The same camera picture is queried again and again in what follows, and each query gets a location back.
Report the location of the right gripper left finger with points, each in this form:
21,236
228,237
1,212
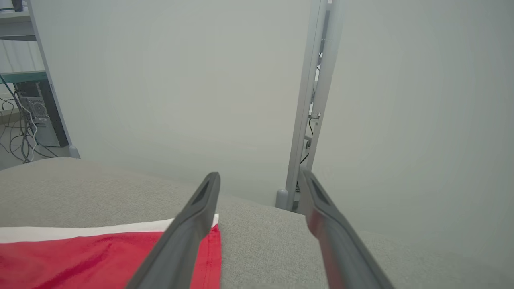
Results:
180,245

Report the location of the white shelf unit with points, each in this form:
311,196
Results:
20,56

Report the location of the grey partition end leg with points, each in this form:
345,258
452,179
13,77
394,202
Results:
44,60

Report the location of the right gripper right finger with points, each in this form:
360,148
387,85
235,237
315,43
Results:
341,249

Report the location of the grey double partition post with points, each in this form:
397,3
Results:
317,80

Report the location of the red shorts with white trim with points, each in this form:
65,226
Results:
80,261

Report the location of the black computer tower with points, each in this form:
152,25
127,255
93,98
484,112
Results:
40,116

